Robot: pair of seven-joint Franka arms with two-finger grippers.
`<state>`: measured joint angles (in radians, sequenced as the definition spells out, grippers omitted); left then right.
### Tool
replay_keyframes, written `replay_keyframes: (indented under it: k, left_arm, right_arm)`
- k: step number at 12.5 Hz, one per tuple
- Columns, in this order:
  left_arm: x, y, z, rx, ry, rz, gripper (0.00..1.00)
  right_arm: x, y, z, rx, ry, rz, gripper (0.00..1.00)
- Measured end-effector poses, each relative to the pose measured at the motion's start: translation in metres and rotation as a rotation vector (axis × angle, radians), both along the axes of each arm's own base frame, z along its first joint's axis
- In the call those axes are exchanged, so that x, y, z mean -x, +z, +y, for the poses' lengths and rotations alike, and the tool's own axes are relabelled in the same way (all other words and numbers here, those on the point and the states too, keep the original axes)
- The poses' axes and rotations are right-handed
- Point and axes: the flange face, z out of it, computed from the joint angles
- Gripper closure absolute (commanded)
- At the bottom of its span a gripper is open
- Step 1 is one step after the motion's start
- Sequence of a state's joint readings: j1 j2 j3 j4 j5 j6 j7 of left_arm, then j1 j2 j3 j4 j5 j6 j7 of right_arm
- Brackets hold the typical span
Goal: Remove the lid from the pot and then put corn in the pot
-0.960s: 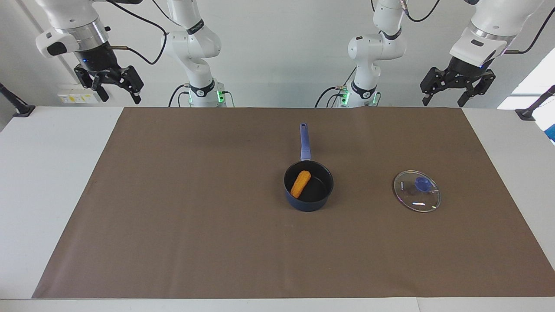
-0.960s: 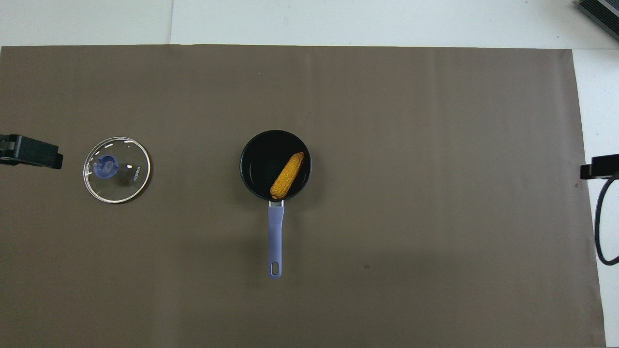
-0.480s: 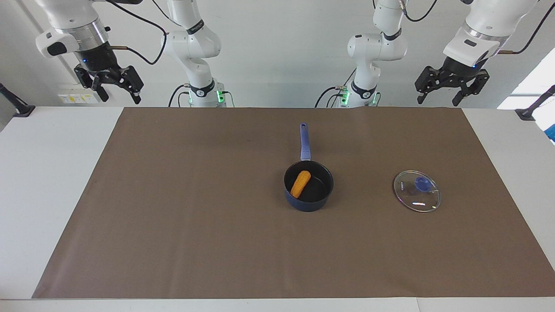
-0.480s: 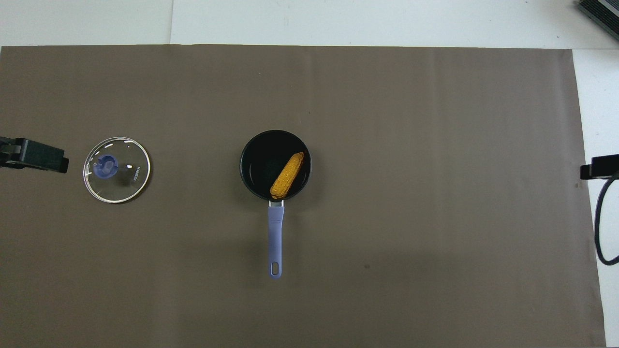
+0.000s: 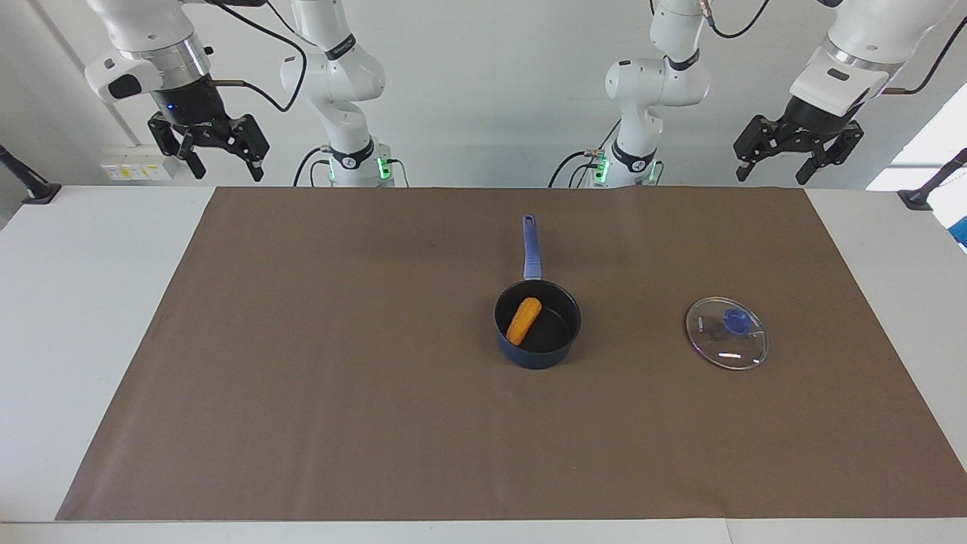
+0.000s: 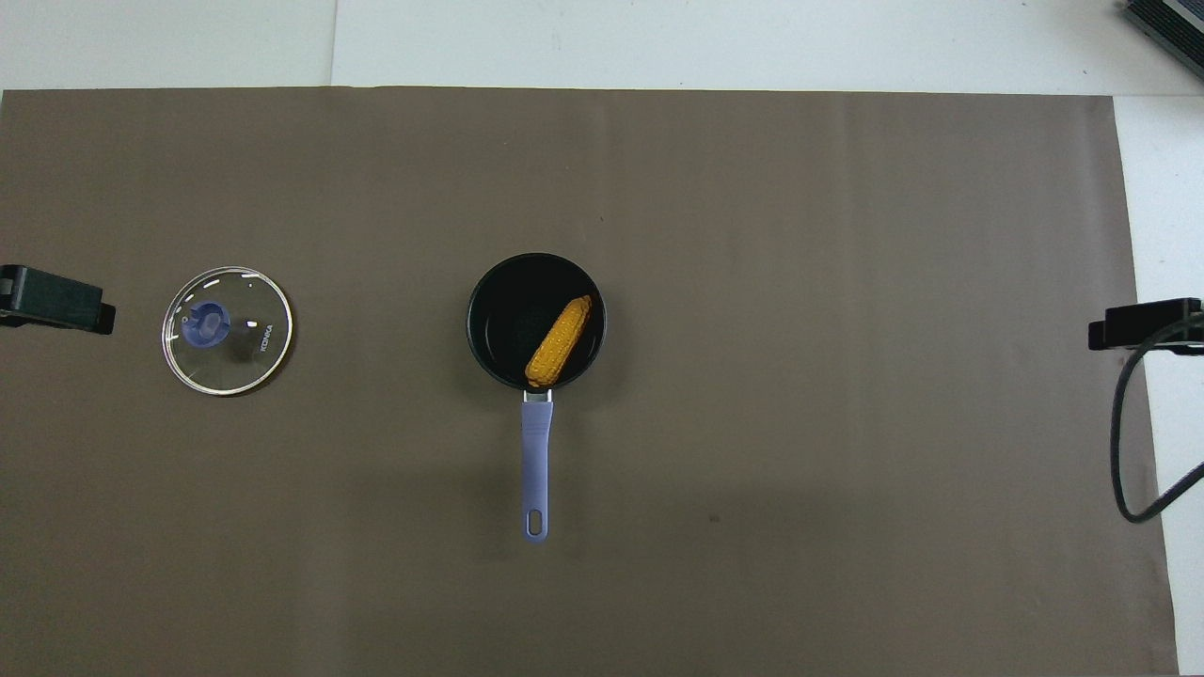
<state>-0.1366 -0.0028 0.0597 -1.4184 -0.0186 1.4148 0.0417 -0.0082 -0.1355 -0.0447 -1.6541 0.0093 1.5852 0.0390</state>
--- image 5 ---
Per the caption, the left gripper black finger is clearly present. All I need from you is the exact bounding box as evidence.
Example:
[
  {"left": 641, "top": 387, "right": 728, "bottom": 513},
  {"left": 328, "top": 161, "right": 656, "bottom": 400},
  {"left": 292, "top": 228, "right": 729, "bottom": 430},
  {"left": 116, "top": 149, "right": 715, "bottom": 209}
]
[
  {"left": 733, "top": 115, "right": 783, "bottom": 183},
  {"left": 795, "top": 125, "right": 867, "bottom": 187}
]

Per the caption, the glass lid with blue knob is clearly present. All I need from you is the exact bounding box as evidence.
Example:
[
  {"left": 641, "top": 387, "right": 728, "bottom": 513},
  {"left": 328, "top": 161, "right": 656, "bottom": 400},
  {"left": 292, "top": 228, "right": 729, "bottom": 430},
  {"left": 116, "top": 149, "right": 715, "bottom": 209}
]
[{"left": 685, "top": 296, "right": 770, "bottom": 371}]

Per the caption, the black right arm base cable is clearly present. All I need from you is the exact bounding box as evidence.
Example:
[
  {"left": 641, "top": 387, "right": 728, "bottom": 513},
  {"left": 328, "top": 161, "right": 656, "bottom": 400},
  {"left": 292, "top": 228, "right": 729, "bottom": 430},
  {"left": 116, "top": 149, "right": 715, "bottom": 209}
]
[{"left": 293, "top": 147, "right": 333, "bottom": 187}]

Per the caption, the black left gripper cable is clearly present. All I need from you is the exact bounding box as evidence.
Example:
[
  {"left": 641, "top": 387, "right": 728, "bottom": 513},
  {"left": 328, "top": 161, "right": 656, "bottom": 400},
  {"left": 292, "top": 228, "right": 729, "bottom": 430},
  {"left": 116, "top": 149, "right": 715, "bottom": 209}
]
[{"left": 884, "top": 17, "right": 967, "bottom": 97}]

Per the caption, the black clamp stand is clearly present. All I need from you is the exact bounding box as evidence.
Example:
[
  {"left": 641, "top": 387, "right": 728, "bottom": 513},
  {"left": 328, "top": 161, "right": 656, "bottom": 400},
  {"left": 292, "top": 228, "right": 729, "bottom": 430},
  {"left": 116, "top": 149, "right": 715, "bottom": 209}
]
[
  {"left": 0, "top": 144, "right": 63, "bottom": 205},
  {"left": 897, "top": 147, "right": 967, "bottom": 211}
]

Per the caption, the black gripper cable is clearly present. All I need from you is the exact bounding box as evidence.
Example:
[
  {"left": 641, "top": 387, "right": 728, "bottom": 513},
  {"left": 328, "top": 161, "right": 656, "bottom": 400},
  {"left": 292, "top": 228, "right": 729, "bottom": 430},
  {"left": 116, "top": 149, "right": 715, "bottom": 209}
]
[
  {"left": 884, "top": 17, "right": 967, "bottom": 97},
  {"left": 205, "top": 0, "right": 308, "bottom": 114}
]

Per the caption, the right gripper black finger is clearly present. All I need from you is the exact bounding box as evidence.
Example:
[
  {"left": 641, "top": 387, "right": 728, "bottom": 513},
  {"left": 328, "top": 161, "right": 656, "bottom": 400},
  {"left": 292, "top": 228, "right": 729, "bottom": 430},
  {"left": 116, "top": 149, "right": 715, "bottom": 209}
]
[
  {"left": 147, "top": 113, "right": 207, "bottom": 181},
  {"left": 227, "top": 113, "right": 271, "bottom": 183}
]

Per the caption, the yellow corn cob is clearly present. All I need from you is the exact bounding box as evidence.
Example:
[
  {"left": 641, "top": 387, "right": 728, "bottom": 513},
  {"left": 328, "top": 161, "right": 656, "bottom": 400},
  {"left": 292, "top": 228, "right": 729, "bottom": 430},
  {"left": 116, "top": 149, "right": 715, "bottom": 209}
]
[{"left": 506, "top": 297, "right": 543, "bottom": 348}]

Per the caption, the black left arm base cable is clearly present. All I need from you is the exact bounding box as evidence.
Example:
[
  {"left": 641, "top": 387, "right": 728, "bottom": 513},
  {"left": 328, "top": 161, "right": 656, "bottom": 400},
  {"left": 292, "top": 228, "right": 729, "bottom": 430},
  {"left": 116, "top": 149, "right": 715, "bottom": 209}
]
[{"left": 548, "top": 117, "right": 624, "bottom": 188}]

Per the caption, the white wall socket box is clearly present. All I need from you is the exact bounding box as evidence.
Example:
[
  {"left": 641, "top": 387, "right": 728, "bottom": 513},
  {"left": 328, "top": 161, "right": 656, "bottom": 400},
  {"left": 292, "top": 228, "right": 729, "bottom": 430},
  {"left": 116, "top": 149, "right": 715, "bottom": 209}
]
[{"left": 100, "top": 144, "right": 179, "bottom": 182}]

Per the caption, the black arm base cable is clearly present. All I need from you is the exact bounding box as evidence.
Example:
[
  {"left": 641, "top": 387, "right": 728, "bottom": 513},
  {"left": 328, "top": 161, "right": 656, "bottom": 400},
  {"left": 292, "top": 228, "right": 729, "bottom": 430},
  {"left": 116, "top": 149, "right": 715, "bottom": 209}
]
[
  {"left": 293, "top": 147, "right": 333, "bottom": 187},
  {"left": 548, "top": 117, "right": 624, "bottom": 188}
]

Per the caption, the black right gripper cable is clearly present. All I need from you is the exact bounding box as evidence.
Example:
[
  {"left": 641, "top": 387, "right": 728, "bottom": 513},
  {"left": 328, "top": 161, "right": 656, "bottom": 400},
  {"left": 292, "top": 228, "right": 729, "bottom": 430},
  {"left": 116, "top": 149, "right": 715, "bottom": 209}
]
[{"left": 205, "top": 0, "right": 308, "bottom": 114}]

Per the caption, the dark blue saucepan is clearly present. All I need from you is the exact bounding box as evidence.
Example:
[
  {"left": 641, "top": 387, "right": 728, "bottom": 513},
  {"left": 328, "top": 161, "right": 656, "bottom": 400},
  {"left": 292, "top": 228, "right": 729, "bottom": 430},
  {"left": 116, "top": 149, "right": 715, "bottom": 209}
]
[{"left": 494, "top": 215, "right": 582, "bottom": 370}]

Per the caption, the brown table mat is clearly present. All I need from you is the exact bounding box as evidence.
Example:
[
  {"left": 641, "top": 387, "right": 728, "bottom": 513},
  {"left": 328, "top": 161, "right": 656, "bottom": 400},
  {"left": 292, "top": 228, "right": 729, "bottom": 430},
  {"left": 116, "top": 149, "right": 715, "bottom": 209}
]
[{"left": 55, "top": 187, "right": 967, "bottom": 521}]

